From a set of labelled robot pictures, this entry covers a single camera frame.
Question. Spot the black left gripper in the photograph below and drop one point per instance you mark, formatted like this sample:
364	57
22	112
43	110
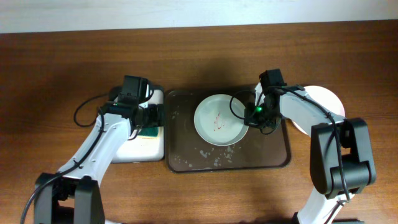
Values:
157	115

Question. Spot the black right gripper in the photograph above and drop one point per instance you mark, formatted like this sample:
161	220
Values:
250	120

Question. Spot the green yellow sponge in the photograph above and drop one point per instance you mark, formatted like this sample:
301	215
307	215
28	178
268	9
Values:
152	132

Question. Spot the grey-green plate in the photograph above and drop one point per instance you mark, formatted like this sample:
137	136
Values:
216	124

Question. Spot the pink plate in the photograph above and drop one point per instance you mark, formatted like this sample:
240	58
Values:
323	97

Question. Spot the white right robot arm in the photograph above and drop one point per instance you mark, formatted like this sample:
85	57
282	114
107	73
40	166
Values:
341	156

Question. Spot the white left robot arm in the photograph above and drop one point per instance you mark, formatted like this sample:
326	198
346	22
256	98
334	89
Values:
72	194

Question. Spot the white soapy sponge tray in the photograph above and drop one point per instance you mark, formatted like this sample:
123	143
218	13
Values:
139	148

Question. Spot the dark brown plastic tray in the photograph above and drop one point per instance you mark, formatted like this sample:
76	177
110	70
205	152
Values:
186	151

